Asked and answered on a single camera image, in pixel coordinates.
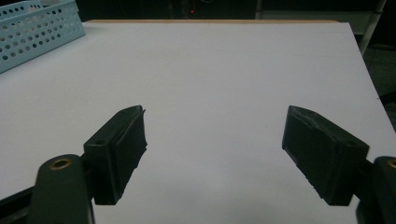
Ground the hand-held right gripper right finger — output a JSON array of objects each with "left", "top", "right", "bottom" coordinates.
[{"left": 281, "top": 105, "right": 371, "bottom": 207}]

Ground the light blue plastic basket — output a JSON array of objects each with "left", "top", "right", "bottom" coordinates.
[{"left": 0, "top": 0, "right": 87, "bottom": 75}]

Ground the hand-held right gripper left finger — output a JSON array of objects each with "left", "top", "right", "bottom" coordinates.
[{"left": 83, "top": 105, "right": 148, "bottom": 206}]

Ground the white frame desk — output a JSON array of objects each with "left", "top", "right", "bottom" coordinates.
[{"left": 255, "top": 0, "right": 389, "bottom": 58}]

